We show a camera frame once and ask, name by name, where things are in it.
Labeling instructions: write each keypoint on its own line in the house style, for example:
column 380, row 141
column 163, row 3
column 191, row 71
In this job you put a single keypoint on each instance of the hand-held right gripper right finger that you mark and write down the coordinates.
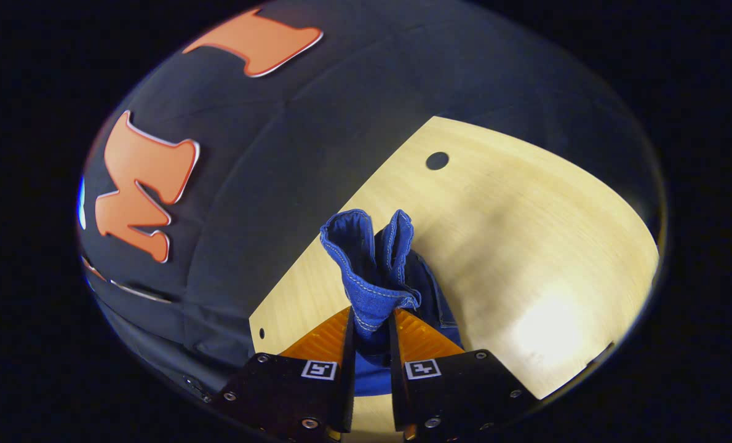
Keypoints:
column 398, row 369

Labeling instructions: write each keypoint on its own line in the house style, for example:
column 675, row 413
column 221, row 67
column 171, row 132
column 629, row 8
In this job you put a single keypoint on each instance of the blue denim jeans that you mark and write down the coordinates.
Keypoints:
column 372, row 277

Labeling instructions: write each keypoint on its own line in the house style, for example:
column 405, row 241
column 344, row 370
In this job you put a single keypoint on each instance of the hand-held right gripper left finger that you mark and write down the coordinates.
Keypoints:
column 347, row 369

